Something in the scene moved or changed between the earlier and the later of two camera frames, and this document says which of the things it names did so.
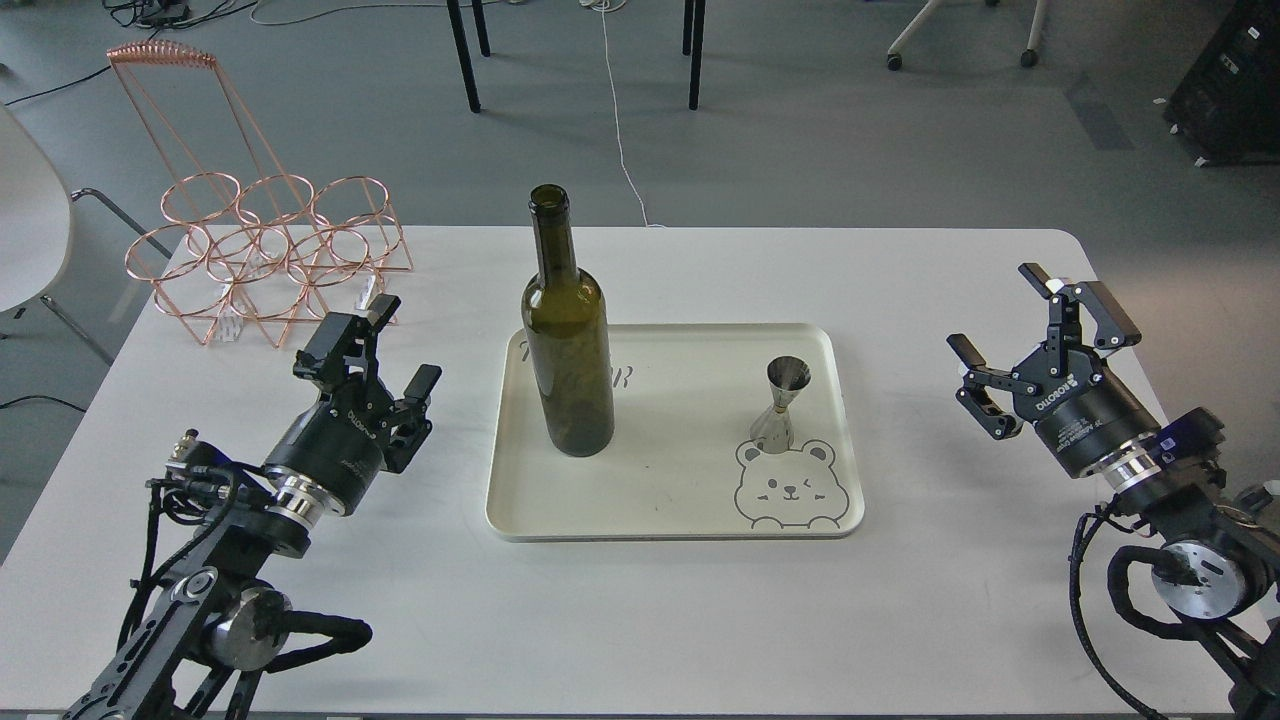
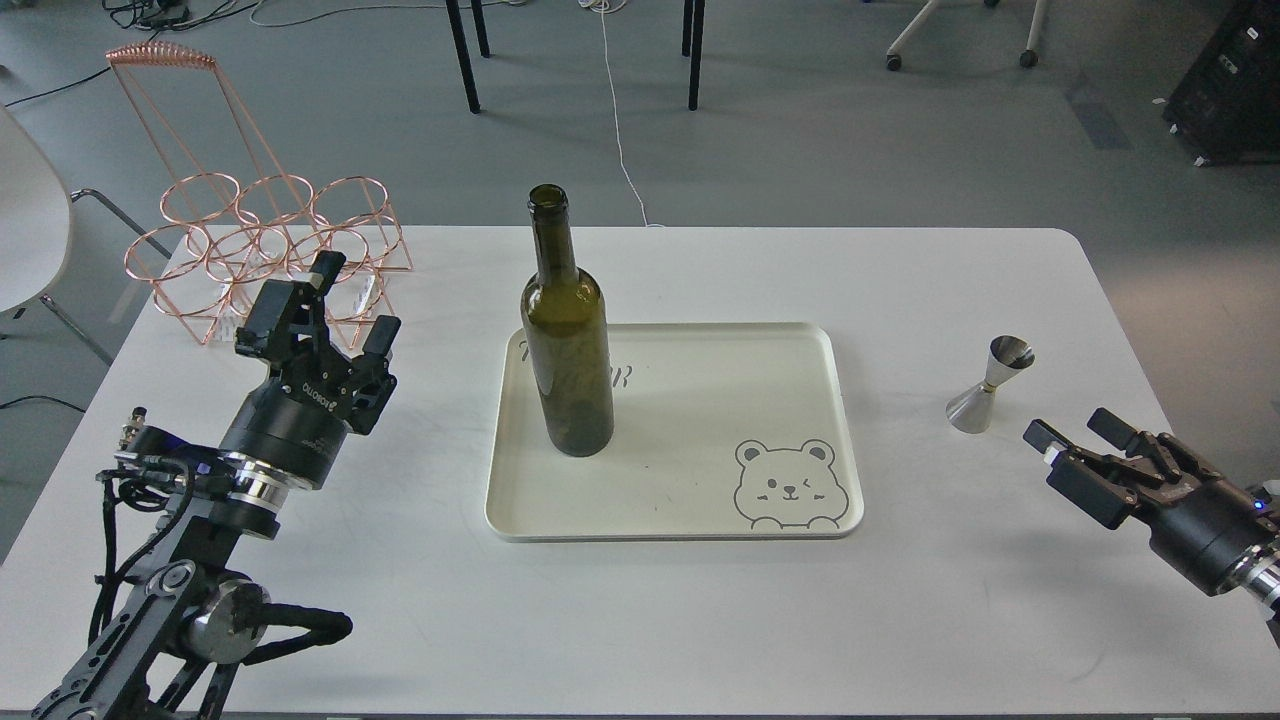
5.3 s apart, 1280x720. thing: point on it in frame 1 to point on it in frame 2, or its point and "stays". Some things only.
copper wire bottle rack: x=245 y=248 stays
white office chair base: x=1029 y=57 stays
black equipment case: x=1226 y=110 stays
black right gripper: x=1087 y=414 to x=1202 y=527
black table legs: x=473 y=101 stays
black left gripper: x=336 y=450 to x=294 y=421
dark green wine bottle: x=567 y=336 stays
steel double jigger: x=787 y=376 to x=972 y=412
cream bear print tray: x=720 y=432 stays
